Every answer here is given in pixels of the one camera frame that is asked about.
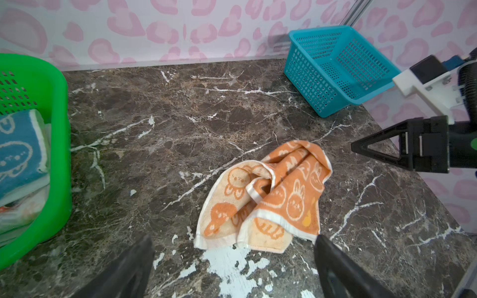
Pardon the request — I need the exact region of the teal plastic basket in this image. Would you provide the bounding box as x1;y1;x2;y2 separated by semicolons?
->
284;26;401;118

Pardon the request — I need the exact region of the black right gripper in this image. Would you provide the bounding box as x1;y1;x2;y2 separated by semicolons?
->
351;116;477;173

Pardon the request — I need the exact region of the orange patterned towel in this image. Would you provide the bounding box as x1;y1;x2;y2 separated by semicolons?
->
194;140;333;253

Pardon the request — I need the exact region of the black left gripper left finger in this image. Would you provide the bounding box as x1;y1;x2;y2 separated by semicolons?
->
72;235;155;298

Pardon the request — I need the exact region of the green plastic basket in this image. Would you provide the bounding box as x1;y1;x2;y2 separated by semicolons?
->
1;53;72;269

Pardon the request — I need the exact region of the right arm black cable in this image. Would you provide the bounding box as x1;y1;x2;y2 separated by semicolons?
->
457;48;477;125

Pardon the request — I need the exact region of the pastel striped animal towel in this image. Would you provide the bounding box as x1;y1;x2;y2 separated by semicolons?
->
1;185;50;247

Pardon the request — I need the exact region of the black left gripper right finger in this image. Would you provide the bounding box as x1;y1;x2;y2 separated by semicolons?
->
314;235;395;298

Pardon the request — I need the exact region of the blue patterned towel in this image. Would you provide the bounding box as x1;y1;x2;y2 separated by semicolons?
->
1;109;50;206

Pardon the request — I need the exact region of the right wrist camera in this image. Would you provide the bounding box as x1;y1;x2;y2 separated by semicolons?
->
393;55;474;125

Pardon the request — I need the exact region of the aluminium frame corner post right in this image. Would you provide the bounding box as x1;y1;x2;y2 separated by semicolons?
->
340;0;373;27

